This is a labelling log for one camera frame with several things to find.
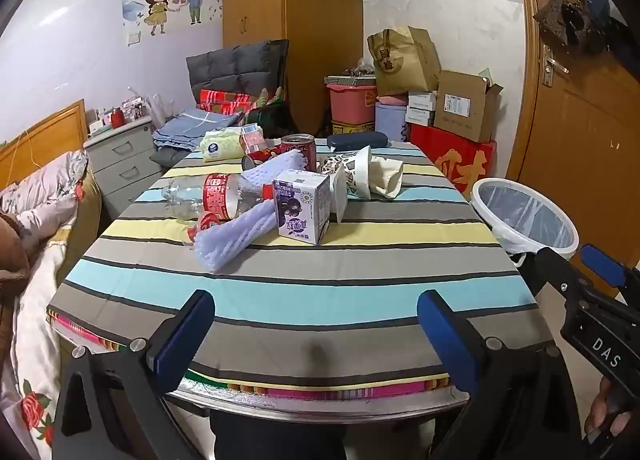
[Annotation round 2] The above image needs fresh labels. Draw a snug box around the metal door handle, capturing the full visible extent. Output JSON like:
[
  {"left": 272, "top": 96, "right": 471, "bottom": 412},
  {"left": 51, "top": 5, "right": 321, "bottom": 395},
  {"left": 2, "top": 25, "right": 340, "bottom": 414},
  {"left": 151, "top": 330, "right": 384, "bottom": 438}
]
[{"left": 541, "top": 45, "right": 570, "bottom": 88}]

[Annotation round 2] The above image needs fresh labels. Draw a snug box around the purple milk carton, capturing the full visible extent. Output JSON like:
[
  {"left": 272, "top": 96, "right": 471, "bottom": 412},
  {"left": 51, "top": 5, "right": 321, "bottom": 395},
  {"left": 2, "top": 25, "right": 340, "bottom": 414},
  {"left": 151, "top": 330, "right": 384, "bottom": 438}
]
[{"left": 272, "top": 169, "right": 332, "bottom": 246}]

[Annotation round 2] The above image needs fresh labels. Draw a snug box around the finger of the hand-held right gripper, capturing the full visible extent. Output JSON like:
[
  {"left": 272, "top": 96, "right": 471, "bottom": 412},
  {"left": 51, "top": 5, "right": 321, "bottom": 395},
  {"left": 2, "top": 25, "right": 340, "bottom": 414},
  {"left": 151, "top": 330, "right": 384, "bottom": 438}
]
[
  {"left": 507, "top": 246, "right": 588, "bottom": 308},
  {"left": 580, "top": 243, "right": 640, "bottom": 301}
]

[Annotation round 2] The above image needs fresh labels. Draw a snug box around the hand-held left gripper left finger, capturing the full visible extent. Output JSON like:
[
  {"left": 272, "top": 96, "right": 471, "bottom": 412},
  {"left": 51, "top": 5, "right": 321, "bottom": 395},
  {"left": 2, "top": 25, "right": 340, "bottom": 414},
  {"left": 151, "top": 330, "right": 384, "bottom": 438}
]
[{"left": 52, "top": 289, "right": 217, "bottom": 460}]

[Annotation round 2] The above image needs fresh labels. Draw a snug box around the open cardboard box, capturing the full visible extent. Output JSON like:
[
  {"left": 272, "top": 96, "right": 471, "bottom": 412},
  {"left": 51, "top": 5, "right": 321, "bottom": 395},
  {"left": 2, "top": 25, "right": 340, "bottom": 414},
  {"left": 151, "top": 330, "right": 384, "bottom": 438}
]
[{"left": 433, "top": 69, "right": 503, "bottom": 143}]

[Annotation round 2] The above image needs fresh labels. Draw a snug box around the brown fuzzy cloth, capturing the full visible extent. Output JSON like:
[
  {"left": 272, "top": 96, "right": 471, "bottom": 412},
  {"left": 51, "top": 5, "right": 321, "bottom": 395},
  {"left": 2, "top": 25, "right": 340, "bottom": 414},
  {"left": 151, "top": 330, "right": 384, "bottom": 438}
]
[{"left": 0, "top": 213, "right": 31, "bottom": 366}]

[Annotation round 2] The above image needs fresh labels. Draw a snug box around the red can with silver end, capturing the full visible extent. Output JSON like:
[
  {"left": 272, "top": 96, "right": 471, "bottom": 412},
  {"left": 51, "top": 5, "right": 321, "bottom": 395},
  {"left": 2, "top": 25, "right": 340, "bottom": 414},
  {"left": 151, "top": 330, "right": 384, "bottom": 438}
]
[{"left": 241, "top": 149, "right": 281, "bottom": 171}]

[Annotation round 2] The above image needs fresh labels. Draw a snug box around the person's right hand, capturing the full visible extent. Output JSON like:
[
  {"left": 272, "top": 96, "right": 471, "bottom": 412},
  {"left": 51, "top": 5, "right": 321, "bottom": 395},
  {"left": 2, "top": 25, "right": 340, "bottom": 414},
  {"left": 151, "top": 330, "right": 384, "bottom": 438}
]
[{"left": 582, "top": 381, "right": 635, "bottom": 441}]

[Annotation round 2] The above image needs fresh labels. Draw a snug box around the black green-trimmed bag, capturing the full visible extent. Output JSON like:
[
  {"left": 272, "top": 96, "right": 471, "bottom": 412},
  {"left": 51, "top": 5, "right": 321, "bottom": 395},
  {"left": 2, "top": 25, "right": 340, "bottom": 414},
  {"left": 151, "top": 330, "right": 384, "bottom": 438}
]
[{"left": 244, "top": 101, "right": 296, "bottom": 140}]

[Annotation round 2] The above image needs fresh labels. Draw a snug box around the light blue cylinder container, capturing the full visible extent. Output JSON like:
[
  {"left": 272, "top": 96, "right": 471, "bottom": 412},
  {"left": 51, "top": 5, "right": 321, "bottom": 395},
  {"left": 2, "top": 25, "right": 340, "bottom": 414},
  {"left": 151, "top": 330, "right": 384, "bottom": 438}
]
[{"left": 375, "top": 94, "right": 411, "bottom": 141}]

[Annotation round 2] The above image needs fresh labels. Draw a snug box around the grey cushioned chair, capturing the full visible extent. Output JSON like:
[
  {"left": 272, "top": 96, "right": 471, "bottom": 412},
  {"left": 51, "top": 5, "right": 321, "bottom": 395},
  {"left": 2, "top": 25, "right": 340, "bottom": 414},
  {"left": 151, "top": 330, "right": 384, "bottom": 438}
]
[{"left": 186, "top": 39, "right": 291, "bottom": 141}]

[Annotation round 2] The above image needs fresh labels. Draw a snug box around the pink white small carton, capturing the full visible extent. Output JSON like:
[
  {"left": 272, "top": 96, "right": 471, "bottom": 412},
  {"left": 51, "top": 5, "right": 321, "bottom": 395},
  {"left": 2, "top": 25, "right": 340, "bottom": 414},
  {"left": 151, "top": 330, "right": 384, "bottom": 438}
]
[{"left": 239, "top": 123, "right": 266, "bottom": 153}]

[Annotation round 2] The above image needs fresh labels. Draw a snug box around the patterned paper cup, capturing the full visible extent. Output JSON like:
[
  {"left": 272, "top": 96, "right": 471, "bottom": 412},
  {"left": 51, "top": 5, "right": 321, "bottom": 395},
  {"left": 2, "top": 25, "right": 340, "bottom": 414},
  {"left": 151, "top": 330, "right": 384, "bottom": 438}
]
[{"left": 320, "top": 146, "right": 373, "bottom": 200}]

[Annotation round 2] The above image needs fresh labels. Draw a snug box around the dark blue glasses case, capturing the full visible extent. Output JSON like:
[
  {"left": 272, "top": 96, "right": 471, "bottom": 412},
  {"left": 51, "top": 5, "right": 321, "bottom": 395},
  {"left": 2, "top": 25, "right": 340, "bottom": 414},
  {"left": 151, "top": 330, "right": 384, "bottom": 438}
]
[{"left": 326, "top": 131, "right": 389, "bottom": 149}]

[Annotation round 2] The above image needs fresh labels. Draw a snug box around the white-rimmed trash bin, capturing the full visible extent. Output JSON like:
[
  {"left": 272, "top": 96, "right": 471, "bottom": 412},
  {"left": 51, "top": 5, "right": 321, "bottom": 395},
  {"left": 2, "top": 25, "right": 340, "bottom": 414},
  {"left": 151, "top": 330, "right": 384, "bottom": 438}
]
[{"left": 471, "top": 177, "right": 581, "bottom": 268}]

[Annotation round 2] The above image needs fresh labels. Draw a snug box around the red can with cartoon face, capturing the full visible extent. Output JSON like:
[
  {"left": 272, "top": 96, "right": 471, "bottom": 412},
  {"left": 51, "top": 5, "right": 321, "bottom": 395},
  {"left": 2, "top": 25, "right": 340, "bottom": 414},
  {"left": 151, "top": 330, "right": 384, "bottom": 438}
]
[{"left": 280, "top": 134, "right": 317, "bottom": 173}]

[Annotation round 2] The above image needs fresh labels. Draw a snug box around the wooden door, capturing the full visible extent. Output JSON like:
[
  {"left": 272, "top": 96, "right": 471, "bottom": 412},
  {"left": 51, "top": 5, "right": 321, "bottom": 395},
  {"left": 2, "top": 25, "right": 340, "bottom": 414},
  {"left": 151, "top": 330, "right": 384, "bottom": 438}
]
[{"left": 510, "top": 0, "right": 640, "bottom": 286}]

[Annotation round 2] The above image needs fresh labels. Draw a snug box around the pink plastic bin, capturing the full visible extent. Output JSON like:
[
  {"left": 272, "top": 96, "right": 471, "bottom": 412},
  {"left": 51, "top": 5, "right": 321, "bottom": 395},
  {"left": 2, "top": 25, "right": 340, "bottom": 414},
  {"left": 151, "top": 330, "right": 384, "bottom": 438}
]
[{"left": 326, "top": 83, "right": 378, "bottom": 125}]

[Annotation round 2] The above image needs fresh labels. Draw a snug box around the clear plastic bottle red label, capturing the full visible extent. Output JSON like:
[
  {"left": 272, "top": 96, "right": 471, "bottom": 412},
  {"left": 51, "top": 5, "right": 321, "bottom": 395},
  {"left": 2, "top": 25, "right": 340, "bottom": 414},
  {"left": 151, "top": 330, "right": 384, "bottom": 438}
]
[{"left": 161, "top": 173, "right": 273, "bottom": 221}]

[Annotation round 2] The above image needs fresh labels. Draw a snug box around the patterned tray with clutter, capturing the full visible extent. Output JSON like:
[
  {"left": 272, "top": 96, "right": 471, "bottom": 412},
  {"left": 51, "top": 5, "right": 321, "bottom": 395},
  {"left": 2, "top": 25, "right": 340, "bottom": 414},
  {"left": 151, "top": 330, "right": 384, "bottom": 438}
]
[{"left": 324, "top": 71, "right": 377, "bottom": 87}]

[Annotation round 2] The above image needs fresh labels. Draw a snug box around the wooden bed headboard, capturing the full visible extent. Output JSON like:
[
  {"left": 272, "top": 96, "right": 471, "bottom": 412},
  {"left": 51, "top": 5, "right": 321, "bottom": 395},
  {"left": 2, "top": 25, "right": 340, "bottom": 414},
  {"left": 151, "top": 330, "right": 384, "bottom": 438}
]
[{"left": 0, "top": 100, "right": 90, "bottom": 191}]

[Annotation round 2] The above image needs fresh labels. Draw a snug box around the red plaid cloth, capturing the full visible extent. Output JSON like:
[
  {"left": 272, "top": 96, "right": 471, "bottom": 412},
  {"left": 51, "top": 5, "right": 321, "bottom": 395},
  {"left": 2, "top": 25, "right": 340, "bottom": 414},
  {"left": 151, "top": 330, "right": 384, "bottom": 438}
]
[{"left": 197, "top": 88, "right": 286, "bottom": 116}]

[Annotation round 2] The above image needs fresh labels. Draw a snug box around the beige paper bag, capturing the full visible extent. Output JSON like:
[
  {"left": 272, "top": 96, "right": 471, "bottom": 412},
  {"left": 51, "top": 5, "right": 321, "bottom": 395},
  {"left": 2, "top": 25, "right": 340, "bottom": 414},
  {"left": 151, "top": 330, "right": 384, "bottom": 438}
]
[{"left": 369, "top": 155, "right": 405, "bottom": 198}]

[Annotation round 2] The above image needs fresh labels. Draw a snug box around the blue folded cloth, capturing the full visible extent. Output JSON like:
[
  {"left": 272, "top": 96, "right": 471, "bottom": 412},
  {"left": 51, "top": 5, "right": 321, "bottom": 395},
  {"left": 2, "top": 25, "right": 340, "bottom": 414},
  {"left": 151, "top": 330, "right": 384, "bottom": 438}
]
[{"left": 151, "top": 108, "right": 241, "bottom": 148}]

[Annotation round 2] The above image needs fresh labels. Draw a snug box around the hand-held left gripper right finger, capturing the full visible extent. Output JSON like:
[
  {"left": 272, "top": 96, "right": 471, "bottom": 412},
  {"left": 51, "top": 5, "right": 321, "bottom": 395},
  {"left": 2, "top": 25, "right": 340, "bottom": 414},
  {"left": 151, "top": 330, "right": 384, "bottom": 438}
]
[{"left": 416, "top": 289, "right": 583, "bottom": 460}]

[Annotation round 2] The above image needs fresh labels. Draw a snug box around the purple foam fruit net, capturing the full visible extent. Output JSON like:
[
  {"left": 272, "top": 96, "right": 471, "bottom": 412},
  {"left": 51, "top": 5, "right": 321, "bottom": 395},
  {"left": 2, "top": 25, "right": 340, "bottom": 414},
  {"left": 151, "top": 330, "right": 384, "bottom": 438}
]
[
  {"left": 192, "top": 200, "right": 281, "bottom": 273},
  {"left": 241, "top": 149, "right": 313, "bottom": 201}
]

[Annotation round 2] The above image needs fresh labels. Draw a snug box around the brown patterned hanging bag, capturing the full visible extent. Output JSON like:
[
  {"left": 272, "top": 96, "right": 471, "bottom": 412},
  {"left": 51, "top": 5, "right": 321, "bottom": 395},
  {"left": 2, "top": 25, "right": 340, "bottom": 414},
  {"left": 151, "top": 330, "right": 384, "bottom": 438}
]
[{"left": 532, "top": 0, "right": 606, "bottom": 58}]

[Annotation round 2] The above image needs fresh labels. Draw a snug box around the yellow-green tissue pack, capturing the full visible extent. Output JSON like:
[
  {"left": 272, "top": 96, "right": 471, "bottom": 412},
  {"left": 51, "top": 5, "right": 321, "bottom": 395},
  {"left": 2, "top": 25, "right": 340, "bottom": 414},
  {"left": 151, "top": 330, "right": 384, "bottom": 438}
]
[{"left": 200, "top": 129, "right": 246, "bottom": 162}]

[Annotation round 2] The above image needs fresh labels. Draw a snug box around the wooden wardrobe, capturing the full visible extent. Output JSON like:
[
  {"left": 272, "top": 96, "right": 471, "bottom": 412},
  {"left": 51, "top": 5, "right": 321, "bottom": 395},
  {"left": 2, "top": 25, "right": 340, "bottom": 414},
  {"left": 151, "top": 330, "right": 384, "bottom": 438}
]
[{"left": 222, "top": 0, "right": 363, "bottom": 128}]

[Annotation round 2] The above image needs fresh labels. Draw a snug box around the bed with floral quilt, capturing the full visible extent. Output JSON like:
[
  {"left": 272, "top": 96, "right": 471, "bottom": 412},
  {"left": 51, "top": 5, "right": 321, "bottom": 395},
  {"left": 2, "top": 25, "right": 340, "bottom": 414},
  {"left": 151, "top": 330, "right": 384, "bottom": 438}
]
[{"left": 0, "top": 150, "right": 103, "bottom": 460}]

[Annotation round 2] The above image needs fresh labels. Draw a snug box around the kraft paper bag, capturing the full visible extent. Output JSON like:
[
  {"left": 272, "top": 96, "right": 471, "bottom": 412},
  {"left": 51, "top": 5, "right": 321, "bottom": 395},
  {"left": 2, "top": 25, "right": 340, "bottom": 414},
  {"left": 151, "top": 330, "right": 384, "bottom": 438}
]
[{"left": 367, "top": 26, "right": 442, "bottom": 96}]

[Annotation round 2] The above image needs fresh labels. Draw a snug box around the yellow patterned box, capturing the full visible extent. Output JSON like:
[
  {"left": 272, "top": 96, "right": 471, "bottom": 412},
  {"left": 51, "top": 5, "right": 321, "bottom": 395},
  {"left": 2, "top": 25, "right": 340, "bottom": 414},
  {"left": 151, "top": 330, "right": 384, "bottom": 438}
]
[{"left": 331, "top": 119, "right": 376, "bottom": 136}]

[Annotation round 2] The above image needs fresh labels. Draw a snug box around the grey drawer cabinet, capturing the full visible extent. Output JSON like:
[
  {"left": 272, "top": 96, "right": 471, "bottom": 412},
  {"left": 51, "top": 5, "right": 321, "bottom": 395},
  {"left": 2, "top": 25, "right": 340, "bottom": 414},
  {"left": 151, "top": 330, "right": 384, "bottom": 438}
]
[{"left": 83, "top": 115, "right": 163, "bottom": 221}]

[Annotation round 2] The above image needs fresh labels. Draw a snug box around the red gift box gold print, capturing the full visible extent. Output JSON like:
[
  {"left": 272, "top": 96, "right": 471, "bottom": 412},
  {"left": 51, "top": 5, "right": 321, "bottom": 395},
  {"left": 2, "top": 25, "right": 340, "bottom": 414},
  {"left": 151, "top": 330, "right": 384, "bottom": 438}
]
[{"left": 410, "top": 123, "right": 498, "bottom": 196}]

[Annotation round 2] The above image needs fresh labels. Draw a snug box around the red plastic snack wrapper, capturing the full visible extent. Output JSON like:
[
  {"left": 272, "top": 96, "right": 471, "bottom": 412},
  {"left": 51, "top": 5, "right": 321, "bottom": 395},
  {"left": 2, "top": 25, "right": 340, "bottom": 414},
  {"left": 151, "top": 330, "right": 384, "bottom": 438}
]
[{"left": 185, "top": 210, "right": 221, "bottom": 246}]

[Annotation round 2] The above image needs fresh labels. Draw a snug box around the white paper cup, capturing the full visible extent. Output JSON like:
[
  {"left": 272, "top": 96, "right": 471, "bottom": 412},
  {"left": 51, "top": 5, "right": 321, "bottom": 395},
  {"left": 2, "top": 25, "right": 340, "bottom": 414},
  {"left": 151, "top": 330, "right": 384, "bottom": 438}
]
[{"left": 331, "top": 166, "right": 363, "bottom": 224}]

